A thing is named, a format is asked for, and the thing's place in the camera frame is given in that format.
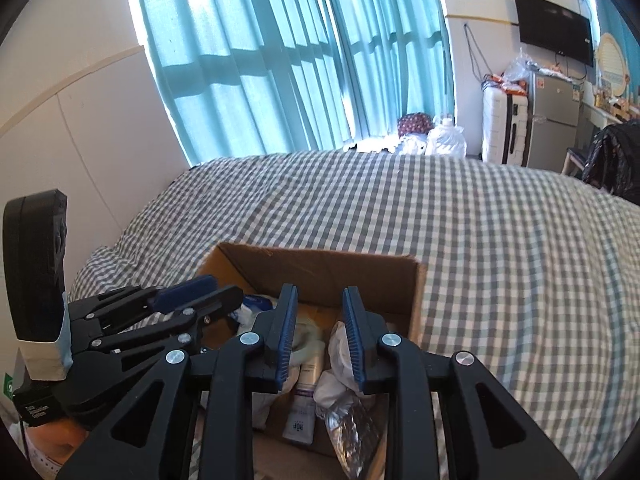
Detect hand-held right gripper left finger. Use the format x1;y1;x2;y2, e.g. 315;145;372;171
57;283;299;480

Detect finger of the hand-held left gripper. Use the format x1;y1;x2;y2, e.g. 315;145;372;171
67;275;218;331
90;285;244;357

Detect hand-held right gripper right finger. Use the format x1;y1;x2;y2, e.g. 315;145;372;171
341;286;581;480

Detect brown cardboard box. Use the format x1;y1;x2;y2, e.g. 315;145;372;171
192;242;428;480

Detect white toothpaste tube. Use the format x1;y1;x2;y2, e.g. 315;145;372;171
281;392;319;445

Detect clear bottle with blue label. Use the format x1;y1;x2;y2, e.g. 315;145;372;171
324;399;382;479

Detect checked blanket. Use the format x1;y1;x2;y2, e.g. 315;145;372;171
67;150;640;480

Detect white cloth bundle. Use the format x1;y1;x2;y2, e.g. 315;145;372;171
395;132;431;156

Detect clear water jug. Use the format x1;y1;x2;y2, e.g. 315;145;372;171
425;115;467;158

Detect patterned dark bag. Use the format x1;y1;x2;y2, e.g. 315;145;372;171
397;112;435;137

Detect wide teal curtain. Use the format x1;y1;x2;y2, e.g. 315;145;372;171
122;0;351;168

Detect white suitcase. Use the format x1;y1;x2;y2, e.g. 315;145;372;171
481;82;533;166

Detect narrow teal curtain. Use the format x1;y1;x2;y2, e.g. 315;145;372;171
320;0;456;143

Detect grey small fridge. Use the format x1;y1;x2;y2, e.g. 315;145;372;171
527;72;583;171

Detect clear plastic bag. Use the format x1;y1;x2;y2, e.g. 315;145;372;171
502;49;537;86

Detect white dressing table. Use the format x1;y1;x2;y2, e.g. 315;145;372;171
575;99;627;132

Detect teal curtain beside wardrobe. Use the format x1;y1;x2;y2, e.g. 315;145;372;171
582;0;640;106

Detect black wall cable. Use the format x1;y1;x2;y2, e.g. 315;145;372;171
462;22;489;83

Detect black wall television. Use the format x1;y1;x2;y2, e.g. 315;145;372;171
513;0;595;67

